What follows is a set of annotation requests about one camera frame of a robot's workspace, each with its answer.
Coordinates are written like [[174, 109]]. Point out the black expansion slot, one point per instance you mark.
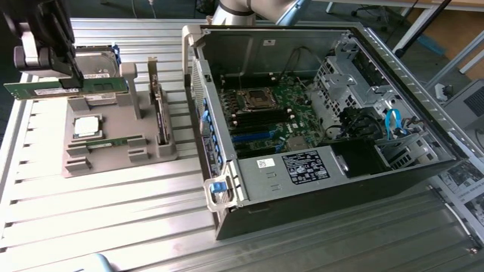
[[261, 147]]

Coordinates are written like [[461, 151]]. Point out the black RAM slot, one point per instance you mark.
[[261, 112], [265, 120], [267, 124], [263, 116]]

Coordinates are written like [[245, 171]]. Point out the grey desktop computer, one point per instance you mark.
[[466, 107]]

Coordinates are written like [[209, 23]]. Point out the white power strip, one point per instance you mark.
[[445, 91]]

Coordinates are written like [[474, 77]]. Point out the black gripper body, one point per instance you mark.
[[59, 42]]

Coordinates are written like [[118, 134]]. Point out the black office chair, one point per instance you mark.
[[369, 10]]

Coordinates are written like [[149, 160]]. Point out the blue expansion slot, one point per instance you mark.
[[253, 136]]

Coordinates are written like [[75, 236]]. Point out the green motherboard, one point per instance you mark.
[[291, 113]]

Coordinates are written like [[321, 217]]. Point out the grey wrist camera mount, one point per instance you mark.
[[34, 58]]

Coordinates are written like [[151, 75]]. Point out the silver hard disk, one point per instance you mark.
[[99, 61]]

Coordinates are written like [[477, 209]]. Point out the light blue plastic object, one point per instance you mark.
[[87, 263]]

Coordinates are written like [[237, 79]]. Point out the printed paper sheet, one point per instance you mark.
[[465, 192]]

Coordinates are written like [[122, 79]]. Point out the black stand pole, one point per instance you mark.
[[423, 27]]

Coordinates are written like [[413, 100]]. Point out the graphics card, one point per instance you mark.
[[159, 113]]

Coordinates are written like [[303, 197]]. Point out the blue case latch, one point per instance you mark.
[[217, 188]]

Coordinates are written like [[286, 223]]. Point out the silver CPU chip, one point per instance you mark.
[[87, 126]]

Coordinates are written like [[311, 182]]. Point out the green RAM stick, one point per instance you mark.
[[102, 85], [106, 142]]

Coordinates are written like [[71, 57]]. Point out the CPU socket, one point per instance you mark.
[[258, 98]]

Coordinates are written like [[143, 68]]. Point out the metal disk bay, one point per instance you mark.
[[341, 82]]

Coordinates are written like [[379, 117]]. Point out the grey power supply unit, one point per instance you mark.
[[287, 173]]

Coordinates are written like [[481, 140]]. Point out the grey parts rack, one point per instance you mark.
[[114, 163]]

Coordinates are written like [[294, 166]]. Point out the black open PC case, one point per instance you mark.
[[341, 209]]

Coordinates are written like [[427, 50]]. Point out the white desk frame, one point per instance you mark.
[[435, 34]]

